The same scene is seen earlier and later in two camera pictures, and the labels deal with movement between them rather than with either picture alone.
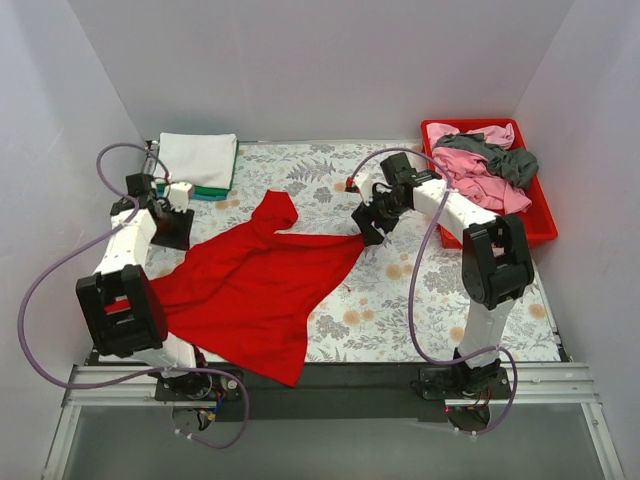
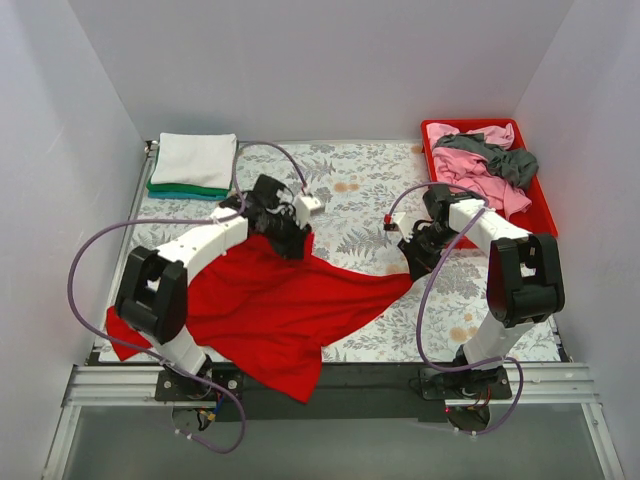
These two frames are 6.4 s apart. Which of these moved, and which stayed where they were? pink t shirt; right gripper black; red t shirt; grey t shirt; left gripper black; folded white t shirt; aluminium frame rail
Moved: right gripper black; left gripper black; red t shirt
Stayed: pink t shirt; grey t shirt; aluminium frame rail; folded white t shirt
